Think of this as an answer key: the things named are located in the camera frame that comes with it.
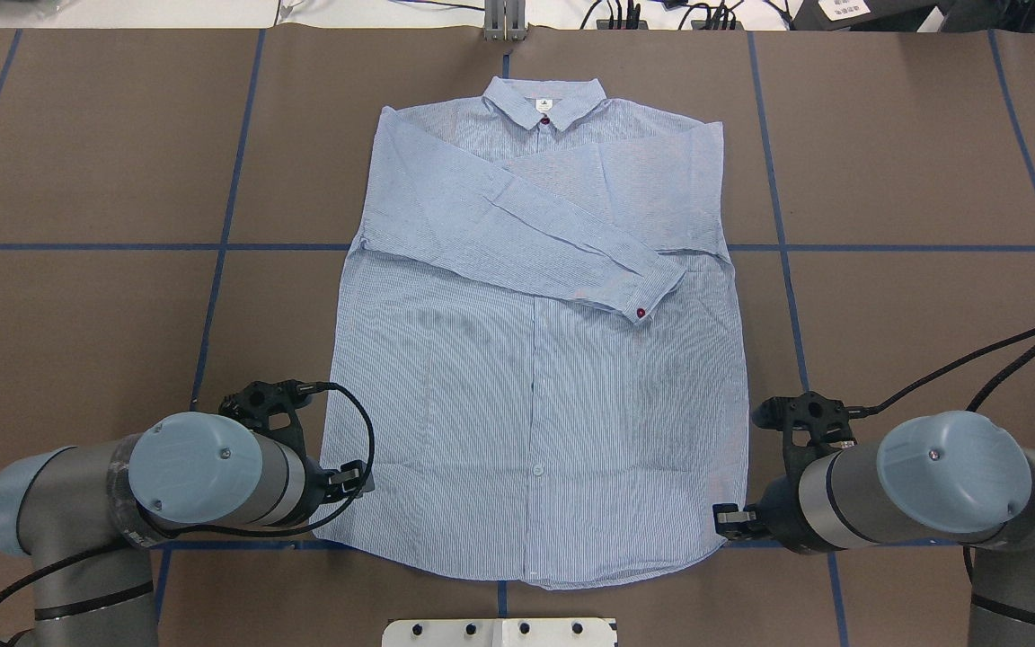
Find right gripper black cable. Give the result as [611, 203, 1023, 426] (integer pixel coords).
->
[841, 313, 1035, 585]

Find black cables behind table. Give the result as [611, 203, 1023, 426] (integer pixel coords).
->
[579, 0, 795, 31]

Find black box with label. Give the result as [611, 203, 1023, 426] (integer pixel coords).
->
[790, 1, 938, 32]

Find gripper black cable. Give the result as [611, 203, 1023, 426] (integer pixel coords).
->
[841, 313, 1035, 585]
[0, 381, 378, 647]

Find grey metal bracket post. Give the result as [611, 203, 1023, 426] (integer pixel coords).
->
[483, 0, 528, 41]

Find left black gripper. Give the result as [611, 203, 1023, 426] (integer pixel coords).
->
[280, 422, 369, 526]

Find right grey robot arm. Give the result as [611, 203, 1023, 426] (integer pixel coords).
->
[713, 411, 1035, 646]

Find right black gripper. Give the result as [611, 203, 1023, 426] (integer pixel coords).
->
[713, 476, 820, 553]

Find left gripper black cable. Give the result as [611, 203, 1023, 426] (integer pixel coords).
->
[0, 381, 378, 647]

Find blue striped button-up shirt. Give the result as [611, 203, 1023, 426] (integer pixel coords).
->
[315, 78, 750, 589]

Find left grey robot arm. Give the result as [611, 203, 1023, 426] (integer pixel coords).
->
[0, 411, 375, 646]

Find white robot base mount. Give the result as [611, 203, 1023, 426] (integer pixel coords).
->
[381, 617, 619, 646]

